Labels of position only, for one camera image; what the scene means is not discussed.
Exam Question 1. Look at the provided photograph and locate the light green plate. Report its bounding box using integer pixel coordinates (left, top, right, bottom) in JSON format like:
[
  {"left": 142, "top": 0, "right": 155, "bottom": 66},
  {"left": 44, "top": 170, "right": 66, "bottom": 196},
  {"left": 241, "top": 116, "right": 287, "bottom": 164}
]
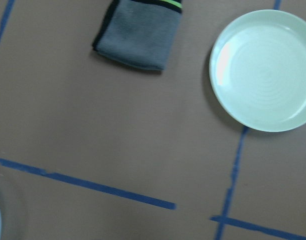
[{"left": 209, "top": 9, "right": 306, "bottom": 132}]

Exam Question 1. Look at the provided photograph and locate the grey folded cloth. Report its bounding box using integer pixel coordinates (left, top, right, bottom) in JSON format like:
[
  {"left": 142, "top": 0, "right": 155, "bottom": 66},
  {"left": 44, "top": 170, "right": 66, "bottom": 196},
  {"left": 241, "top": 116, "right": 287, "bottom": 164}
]
[{"left": 92, "top": 0, "right": 183, "bottom": 71}]

